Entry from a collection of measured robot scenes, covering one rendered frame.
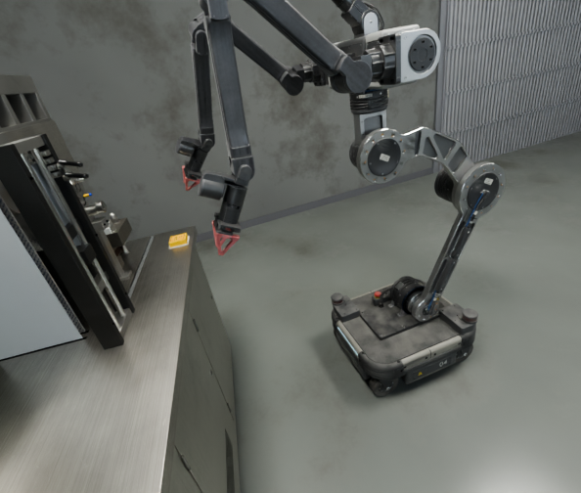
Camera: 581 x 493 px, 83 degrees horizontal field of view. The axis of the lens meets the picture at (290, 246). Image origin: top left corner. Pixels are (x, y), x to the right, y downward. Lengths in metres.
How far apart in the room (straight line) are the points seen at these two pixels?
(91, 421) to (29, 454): 0.11
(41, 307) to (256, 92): 2.80
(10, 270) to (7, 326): 0.18
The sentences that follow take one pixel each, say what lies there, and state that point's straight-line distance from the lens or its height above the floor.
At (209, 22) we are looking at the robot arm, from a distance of 0.88.
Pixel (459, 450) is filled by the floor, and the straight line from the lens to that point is 1.73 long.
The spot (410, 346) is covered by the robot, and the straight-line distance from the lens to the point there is 1.72.
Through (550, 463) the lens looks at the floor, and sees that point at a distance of 1.81.
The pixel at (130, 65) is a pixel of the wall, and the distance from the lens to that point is 3.38.
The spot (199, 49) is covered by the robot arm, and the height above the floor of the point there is 1.58.
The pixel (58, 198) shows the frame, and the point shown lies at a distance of 0.97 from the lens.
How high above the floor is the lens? 1.48
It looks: 29 degrees down
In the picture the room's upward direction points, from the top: 11 degrees counter-clockwise
